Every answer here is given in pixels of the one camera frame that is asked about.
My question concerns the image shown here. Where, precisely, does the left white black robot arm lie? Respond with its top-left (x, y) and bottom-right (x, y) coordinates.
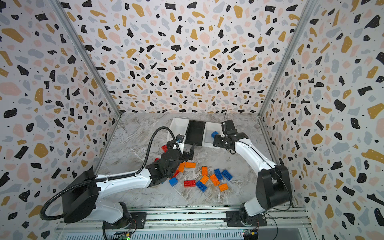
top-left (62, 146), bottom-right (195, 224)

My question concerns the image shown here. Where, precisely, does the right white bin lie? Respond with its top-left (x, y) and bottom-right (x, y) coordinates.
top-left (202, 122), bottom-right (223, 148)

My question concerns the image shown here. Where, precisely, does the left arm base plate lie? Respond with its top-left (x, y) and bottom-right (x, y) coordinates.
top-left (104, 212), bottom-right (147, 231)

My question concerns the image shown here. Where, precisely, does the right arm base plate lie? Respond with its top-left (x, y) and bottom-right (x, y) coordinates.
top-left (224, 210), bottom-right (267, 228)

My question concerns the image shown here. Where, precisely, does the orange brick lowest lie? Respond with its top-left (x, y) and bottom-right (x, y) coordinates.
top-left (219, 183), bottom-right (229, 192)

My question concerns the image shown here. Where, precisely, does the orange square brick middle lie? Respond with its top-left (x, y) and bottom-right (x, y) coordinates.
top-left (200, 175), bottom-right (210, 185)

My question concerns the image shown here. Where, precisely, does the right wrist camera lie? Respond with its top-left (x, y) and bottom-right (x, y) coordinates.
top-left (221, 120), bottom-right (238, 135)

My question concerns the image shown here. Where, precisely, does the white bin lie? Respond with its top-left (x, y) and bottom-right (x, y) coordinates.
top-left (202, 122), bottom-right (223, 148)
top-left (169, 118), bottom-right (190, 138)

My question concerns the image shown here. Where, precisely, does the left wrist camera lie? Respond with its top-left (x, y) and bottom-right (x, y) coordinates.
top-left (176, 134), bottom-right (185, 151)

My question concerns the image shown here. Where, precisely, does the orange brick vertical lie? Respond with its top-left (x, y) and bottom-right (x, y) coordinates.
top-left (178, 163), bottom-right (186, 173)

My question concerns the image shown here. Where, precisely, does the left black corrugated cable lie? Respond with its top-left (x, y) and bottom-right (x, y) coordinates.
top-left (39, 126), bottom-right (178, 221)

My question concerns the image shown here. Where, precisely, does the orange long brick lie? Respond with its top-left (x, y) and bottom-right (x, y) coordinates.
top-left (210, 175), bottom-right (220, 187)

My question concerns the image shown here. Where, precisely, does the red long brick tilted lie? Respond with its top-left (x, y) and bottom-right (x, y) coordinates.
top-left (173, 170), bottom-right (179, 178)

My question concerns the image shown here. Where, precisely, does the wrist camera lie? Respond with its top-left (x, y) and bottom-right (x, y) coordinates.
top-left (176, 134), bottom-right (185, 151)
top-left (221, 120), bottom-right (238, 135)

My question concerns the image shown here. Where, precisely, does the red brick top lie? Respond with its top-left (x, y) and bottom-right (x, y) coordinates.
top-left (161, 145), bottom-right (168, 153)

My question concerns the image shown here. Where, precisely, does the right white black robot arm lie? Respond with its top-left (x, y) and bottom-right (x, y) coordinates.
top-left (214, 133), bottom-right (293, 225)

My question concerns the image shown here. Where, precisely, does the orange brick horizontal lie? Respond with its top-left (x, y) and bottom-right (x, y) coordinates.
top-left (185, 163), bottom-right (196, 169)

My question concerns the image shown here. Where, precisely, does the left white bin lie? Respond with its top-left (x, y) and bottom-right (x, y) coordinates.
top-left (169, 118), bottom-right (190, 138)

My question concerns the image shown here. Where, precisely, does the blue square brick top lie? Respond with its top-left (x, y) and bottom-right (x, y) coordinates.
top-left (211, 131), bottom-right (219, 139)

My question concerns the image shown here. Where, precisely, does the red long brick bottom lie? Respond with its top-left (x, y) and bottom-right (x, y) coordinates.
top-left (184, 180), bottom-right (196, 188)

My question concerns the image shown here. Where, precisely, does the orange square brick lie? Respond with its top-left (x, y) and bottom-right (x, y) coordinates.
top-left (200, 175), bottom-right (210, 185)
top-left (202, 167), bottom-right (208, 176)

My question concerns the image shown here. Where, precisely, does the aluminium rail base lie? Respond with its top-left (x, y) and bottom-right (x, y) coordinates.
top-left (53, 205), bottom-right (316, 240)

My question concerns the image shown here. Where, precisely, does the blue long brick bottom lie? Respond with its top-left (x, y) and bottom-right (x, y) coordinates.
top-left (196, 181), bottom-right (207, 193)

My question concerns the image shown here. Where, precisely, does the blue square brick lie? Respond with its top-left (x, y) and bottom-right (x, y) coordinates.
top-left (211, 131), bottom-right (219, 139)
top-left (169, 178), bottom-right (179, 187)

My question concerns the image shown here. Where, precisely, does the black middle bin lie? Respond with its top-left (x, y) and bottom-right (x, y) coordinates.
top-left (185, 120), bottom-right (206, 147)

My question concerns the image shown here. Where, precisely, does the blue long brick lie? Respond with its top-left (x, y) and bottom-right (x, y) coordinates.
top-left (222, 170), bottom-right (233, 181)
top-left (196, 181), bottom-right (207, 193)
top-left (214, 169), bottom-right (223, 181)

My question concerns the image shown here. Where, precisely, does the orange square brick upper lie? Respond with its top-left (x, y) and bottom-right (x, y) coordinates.
top-left (202, 167), bottom-right (208, 176)

